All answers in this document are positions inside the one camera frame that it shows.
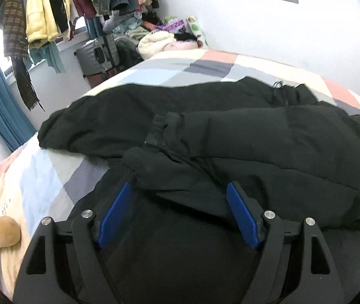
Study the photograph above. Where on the black jacket on rack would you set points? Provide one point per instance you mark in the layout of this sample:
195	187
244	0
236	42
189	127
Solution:
60	17

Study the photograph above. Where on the pink folded blanket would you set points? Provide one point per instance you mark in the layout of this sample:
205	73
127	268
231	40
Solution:
181	45

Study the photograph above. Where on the brown and cream bolster pillow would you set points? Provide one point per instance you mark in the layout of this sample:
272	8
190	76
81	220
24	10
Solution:
10	232

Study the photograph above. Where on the yellow fleece jacket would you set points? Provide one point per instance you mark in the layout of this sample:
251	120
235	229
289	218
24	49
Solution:
41	27

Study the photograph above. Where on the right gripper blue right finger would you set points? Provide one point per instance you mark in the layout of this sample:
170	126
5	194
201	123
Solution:
248	214

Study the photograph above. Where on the large black padded coat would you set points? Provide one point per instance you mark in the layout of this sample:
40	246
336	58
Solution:
179	148

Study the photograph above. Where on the dotted white pillow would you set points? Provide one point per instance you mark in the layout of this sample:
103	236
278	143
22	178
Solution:
197	32

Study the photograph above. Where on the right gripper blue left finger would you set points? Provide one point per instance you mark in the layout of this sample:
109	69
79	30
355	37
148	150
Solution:
113	216

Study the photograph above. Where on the brown plaid scarf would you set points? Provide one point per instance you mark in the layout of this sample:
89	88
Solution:
16	49

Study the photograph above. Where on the patchwork checked bed sheet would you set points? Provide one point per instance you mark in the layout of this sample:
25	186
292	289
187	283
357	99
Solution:
36	183

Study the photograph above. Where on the teal hanging garment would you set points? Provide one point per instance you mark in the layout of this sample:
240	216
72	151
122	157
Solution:
50	53

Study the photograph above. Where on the cream fluffy blanket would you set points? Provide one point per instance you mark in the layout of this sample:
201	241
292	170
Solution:
154	42

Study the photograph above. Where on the blue curtain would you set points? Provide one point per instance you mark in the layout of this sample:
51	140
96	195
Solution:
15	127

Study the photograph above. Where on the grey hard-shell suitcase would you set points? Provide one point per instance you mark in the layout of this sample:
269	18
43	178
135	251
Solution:
98	55

